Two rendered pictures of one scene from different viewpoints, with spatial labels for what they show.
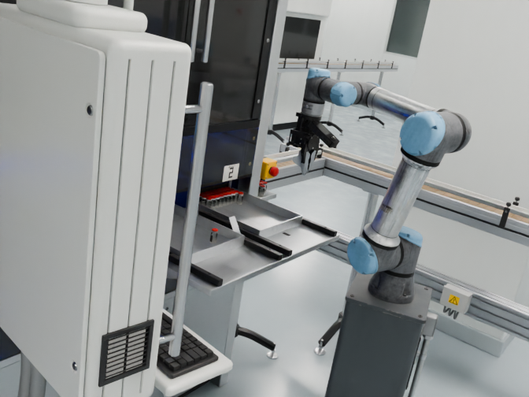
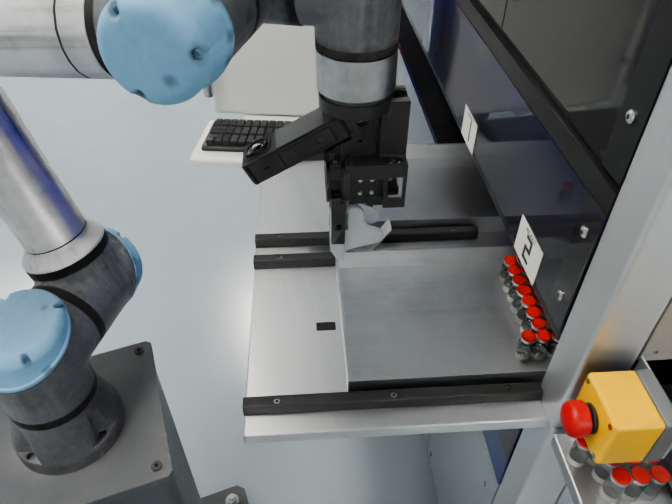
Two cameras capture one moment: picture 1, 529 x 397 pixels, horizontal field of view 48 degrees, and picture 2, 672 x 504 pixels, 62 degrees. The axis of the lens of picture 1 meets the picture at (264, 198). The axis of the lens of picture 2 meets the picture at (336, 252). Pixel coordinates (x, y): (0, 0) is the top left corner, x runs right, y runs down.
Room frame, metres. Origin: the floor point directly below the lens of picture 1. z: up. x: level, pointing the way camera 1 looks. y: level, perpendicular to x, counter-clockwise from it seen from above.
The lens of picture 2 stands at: (2.39, -0.43, 1.53)
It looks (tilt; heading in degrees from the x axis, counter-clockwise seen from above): 41 degrees down; 142
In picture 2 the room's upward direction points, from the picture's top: straight up
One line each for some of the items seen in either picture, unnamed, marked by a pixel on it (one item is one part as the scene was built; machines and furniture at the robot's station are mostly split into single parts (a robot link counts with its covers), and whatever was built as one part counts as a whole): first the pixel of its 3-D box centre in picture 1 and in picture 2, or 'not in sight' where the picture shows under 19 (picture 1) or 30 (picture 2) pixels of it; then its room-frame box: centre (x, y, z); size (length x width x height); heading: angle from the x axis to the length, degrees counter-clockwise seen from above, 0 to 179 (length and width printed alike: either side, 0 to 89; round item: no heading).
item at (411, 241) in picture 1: (400, 246); (35, 351); (1.78, -0.46, 0.96); 0.13 x 0.12 x 0.14; 130
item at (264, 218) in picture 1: (244, 211); (451, 311); (2.04, 0.06, 0.90); 0.34 x 0.26 x 0.04; 56
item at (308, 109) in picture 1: (312, 108); (355, 69); (2.00, -0.11, 1.32); 0.08 x 0.08 x 0.05
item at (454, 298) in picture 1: (456, 298); not in sight; (2.44, -0.93, 0.50); 0.12 x 0.05 x 0.09; 56
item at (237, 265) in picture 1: (227, 235); (390, 254); (1.86, 0.10, 0.87); 0.70 x 0.48 x 0.02; 146
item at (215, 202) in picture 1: (222, 200); (523, 305); (2.10, 0.16, 0.90); 0.18 x 0.02 x 0.05; 146
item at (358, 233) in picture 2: (304, 160); (356, 236); (2.02, -0.12, 1.13); 0.06 x 0.03 x 0.09; 55
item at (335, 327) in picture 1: (343, 325); not in sight; (2.79, -0.53, 0.07); 0.50 x 0.08 x 0.14; 146
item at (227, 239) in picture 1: (178, 231); (414, 186); (1.76, 0.26, 0.90); 0.34 x 0.26 x 0.04; 56
